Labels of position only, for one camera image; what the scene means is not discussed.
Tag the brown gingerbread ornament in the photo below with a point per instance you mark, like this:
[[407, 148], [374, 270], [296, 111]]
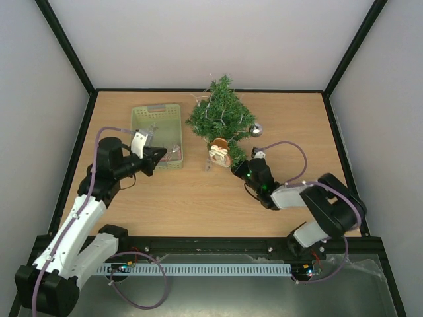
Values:
[[219, 153]]

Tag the pink ornaments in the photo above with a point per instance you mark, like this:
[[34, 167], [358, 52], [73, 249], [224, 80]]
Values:
[[176, 153]]

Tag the white slotted cable duct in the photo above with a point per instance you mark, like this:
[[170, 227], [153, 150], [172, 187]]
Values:
[[198, 270]]

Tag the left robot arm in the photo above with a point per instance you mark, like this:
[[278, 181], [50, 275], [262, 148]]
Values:
[[53, 282]]

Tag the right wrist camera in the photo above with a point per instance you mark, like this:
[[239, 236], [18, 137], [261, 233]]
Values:
[[258, 153]]

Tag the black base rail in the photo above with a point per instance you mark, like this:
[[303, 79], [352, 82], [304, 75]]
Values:
[[271, 248]]

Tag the silver ball ornament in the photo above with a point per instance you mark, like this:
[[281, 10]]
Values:
[[256, 130]]

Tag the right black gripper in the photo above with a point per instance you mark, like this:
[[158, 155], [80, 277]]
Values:
[[243, 170]]

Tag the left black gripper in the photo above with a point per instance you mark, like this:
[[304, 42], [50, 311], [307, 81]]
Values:
[[151, 160]]

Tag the green plastic basket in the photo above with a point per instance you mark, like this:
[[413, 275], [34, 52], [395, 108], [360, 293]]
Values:
[[169, 134]]

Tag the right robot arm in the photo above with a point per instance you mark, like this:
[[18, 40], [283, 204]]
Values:
[[335, 209]]

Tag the small green christmas tree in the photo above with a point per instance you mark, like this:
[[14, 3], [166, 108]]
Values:
[[222, 115]]

